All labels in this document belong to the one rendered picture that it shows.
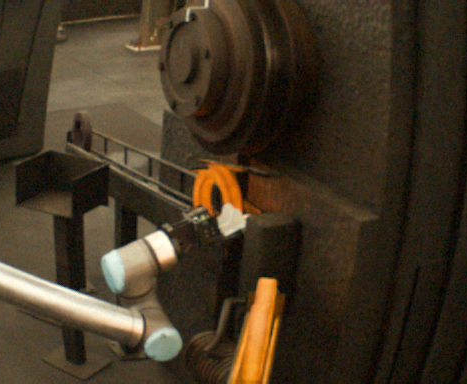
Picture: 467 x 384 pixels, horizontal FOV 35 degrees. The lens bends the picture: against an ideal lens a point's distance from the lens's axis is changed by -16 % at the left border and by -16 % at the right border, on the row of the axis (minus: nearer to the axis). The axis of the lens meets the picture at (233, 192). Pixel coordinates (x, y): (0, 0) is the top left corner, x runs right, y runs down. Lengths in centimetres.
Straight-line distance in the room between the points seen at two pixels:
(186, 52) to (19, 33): 293
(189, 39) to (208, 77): 14
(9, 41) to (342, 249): 331
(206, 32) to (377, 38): 41
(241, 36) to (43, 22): 306
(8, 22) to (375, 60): 331
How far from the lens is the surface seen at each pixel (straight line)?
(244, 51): 182
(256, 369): 145
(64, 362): 273
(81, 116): 303
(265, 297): 158
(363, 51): 174
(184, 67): 192
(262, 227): 184
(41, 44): 484
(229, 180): 202
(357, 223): 172
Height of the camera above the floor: 146
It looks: 19 degrees down
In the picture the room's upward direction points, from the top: 4 degrees clockwise
